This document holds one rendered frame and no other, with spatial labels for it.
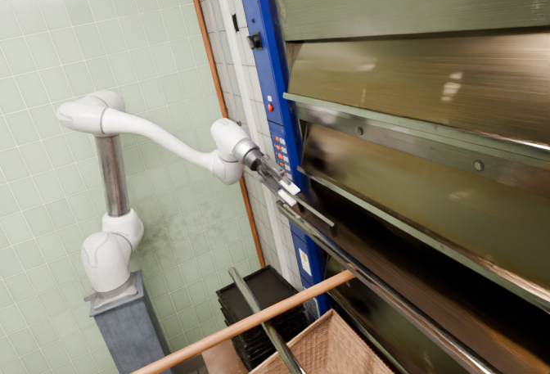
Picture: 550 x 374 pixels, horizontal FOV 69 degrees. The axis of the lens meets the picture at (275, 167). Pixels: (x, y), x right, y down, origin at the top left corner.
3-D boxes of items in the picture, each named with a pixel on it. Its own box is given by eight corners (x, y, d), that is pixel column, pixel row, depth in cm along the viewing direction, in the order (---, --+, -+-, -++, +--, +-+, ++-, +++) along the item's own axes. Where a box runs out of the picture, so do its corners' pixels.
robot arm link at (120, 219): (99, 263, 181) (119, 237, 202) (134, 263, 181) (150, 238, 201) (69, 95, 153) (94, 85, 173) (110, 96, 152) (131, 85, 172)
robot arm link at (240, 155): (251, 150, 152) (261, 159, 150) (232, 161, 148) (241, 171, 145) (252, 133, 145) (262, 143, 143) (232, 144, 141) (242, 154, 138)
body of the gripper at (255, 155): (260, 144, 143) (277, 159, 139) (259, 159, 149) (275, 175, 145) (244, 153, 139) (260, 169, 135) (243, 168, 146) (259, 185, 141)
